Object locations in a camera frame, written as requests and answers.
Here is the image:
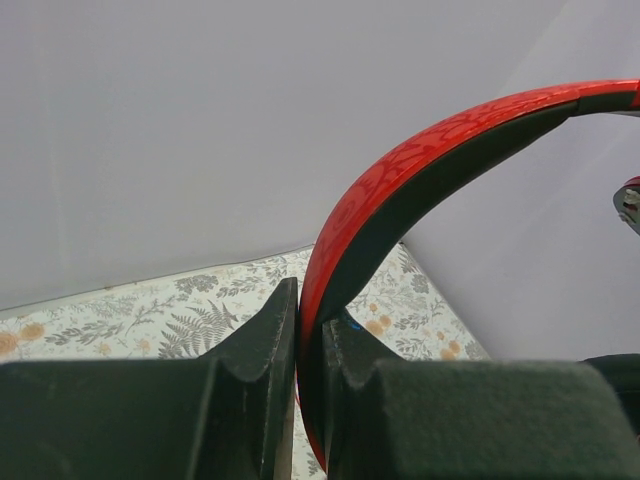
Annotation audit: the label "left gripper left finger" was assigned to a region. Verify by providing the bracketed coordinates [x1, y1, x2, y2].
[1, 278, 298, 479]

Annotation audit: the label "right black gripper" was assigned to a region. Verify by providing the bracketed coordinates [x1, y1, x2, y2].
[581, 353, 639, 435]

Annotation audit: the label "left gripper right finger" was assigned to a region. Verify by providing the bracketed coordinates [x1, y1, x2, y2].
[322, 314, 639, 479]

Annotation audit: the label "red black headphones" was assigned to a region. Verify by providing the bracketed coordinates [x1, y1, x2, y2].
[296, 79, 639, 467]

